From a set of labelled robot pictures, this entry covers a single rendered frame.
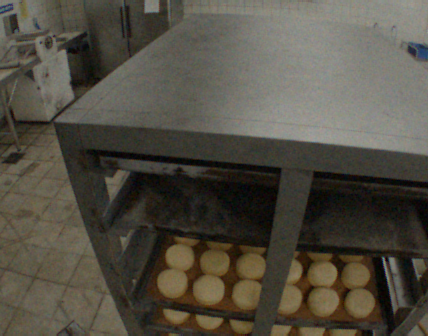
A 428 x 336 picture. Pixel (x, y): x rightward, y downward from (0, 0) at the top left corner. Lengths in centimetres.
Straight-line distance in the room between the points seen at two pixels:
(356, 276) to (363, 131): 33
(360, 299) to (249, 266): 19
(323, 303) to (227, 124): 35
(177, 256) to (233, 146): 33
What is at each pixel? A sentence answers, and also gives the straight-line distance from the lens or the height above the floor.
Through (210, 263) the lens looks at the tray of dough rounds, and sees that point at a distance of 57.
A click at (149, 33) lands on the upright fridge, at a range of 516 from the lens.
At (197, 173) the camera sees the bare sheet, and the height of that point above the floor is 177.
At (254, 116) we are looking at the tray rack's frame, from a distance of 31.
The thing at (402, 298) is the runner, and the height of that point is 158.
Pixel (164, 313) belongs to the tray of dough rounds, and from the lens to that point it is 62.
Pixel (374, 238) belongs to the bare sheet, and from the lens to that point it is 43.
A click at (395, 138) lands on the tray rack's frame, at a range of 32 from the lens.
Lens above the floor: 196
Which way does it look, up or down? 35 degrees down
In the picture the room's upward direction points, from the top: 1 degrees counter-clockwise
